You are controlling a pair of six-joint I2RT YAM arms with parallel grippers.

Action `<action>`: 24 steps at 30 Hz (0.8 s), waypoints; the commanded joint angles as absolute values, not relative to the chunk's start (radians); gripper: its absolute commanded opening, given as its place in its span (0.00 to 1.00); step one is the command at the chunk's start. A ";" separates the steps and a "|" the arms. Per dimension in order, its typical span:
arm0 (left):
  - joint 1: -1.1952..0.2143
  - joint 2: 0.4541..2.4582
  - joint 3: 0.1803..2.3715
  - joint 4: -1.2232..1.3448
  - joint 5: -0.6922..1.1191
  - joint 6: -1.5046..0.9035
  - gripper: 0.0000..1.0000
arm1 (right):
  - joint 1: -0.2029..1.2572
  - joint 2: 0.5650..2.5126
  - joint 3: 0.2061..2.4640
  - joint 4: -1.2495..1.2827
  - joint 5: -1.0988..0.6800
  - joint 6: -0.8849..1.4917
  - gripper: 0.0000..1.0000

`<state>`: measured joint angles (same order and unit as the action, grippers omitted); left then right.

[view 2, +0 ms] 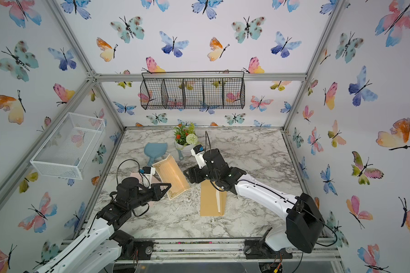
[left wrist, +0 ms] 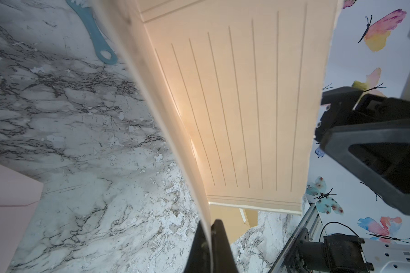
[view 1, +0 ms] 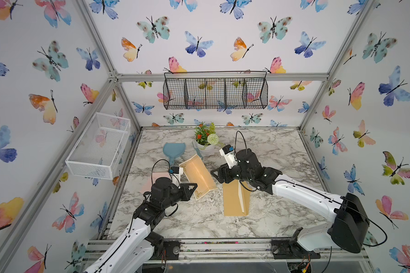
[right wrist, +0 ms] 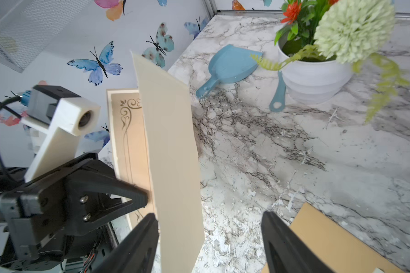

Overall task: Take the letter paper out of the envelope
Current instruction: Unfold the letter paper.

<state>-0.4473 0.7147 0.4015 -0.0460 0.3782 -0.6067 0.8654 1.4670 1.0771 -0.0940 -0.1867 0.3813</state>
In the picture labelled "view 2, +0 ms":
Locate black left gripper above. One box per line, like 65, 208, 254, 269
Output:
128, 182, 172, 211

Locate lined letter paper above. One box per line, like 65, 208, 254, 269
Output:
216, 191, 221, 214
152, 155, 191, 200

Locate brown kraft envelope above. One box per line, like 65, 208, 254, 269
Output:
200, 180, 227, 217

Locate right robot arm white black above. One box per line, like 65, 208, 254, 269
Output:
184, 144, 325, 253

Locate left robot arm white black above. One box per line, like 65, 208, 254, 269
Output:
35, 177, 172, 273

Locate white pot with flowers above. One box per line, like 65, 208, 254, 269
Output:
174, 122, 200, 151

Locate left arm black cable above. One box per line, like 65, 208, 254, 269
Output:
115, 159, 151, 218

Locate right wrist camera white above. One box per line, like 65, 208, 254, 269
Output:
191, 144, 206, 169

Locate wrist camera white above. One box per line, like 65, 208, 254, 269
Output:
139, 166, 156, 188
191, 144, 206, 169

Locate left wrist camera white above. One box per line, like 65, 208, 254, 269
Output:
139, 166, 156, 188

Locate aluminium front rail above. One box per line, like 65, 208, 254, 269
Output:
54, 237, 342, 264

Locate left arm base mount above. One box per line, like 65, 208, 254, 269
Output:
119, 239, 154, 262

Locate black wire wall basket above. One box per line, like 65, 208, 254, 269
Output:
138, 70, 246, 111

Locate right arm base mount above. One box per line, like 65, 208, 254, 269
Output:
243, 227, 293, 260

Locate white mesh wall basket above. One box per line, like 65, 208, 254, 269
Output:
30, 112, 105, 180

